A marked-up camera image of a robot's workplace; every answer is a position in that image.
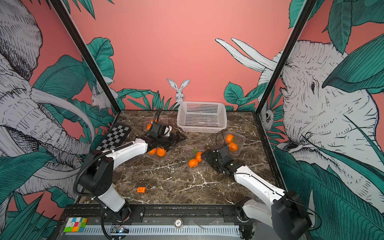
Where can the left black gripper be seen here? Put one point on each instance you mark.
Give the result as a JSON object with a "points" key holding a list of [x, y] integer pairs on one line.
{"points": [[174, 141]]}

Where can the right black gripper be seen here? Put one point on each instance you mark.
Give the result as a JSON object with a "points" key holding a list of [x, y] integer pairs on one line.
{"points": [[210, 159]]}

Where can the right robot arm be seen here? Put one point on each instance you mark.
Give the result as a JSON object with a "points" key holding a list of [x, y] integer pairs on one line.
{"points": [[281, 210]]}

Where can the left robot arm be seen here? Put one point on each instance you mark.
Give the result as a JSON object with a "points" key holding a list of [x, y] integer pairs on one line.
{"points": [[95, 177]]}

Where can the left orange centre container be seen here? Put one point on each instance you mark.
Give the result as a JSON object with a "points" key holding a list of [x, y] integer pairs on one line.
{"points": [[153, 151]]}

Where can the right orange centre container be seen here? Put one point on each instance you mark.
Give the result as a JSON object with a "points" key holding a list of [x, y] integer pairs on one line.
{"points": [[161, 152]]}

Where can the upper orange with leaf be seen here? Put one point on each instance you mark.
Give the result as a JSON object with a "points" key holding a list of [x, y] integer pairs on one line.
{"points": [[199, 156]]}

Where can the orange in right container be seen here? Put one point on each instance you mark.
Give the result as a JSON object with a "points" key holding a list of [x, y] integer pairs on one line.
{"points": [[230, 138]]}

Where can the black white checkerboard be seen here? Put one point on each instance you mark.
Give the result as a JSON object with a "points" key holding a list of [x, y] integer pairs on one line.
{"points": [[114, 138]]}

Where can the white plastic basket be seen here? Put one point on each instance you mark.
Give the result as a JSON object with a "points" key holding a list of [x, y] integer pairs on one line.
{"points": [[202, 117]]}

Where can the small orange block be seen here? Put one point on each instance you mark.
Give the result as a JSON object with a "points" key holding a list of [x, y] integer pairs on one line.
{"points": [[141, 190]]}

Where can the small circuit board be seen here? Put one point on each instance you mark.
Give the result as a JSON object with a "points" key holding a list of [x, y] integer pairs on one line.
{"points": [[120, 230]]}

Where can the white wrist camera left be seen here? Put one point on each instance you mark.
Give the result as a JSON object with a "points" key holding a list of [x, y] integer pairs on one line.
{"points": [[167, 131]]}

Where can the colourful cube on rail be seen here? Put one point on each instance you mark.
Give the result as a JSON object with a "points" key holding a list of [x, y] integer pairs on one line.
{"points": [[77, 224]]}

